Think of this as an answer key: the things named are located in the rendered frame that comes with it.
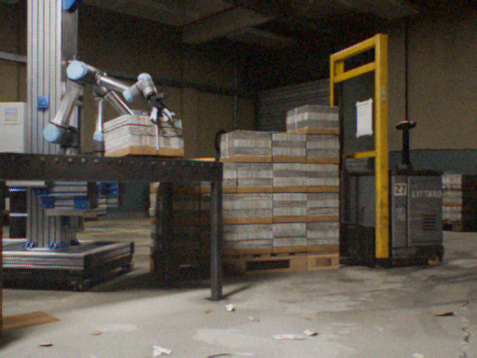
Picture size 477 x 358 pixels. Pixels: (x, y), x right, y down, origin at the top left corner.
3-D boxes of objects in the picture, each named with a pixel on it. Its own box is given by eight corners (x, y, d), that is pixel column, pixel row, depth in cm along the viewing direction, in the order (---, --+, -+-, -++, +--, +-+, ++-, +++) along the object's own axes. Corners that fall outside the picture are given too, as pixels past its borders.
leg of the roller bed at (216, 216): (217, 297, 315) (217, 182, 316) (224, 298, 311) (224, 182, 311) (209, 298, 311) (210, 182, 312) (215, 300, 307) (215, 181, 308)
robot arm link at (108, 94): (102, 74, 397) (146, 123, 406) (102, 76, 408) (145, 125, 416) (89, 83, 395) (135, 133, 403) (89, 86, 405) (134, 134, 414)
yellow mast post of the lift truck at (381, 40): (373, 256, 427) (372, 36, 429) (382, 255, 430) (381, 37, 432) (379, 257, 419) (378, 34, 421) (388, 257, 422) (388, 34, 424)
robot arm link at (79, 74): (67, 147, 346) (98, 69, 340) (52, 145, 332) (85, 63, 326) (52, 140, 349) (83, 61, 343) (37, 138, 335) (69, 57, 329)
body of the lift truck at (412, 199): (345, 257, 491) (345, 170, 492) (394, 254, 510) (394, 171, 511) (392, 268, 426) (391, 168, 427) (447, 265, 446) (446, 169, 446)
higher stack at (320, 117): (285, 264, 452) (285, 111, 454) (316, 262, 463) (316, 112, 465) (306, 270, 416) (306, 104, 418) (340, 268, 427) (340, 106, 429)
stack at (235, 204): (148, 271, 411) (148, 163, 412) (286, 263, 453) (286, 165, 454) (159, 280, 375) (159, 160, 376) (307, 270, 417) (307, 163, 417)
